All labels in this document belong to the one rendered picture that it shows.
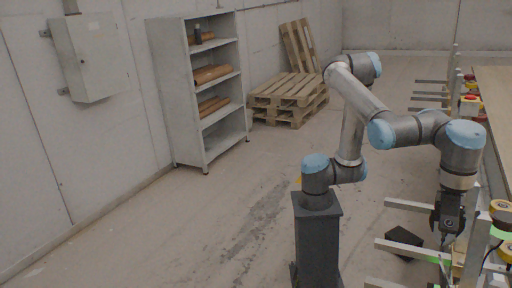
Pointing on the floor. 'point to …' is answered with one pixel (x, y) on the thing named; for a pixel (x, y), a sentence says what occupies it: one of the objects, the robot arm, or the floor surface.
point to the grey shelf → (182, 91)
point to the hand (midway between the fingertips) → (442, 243)
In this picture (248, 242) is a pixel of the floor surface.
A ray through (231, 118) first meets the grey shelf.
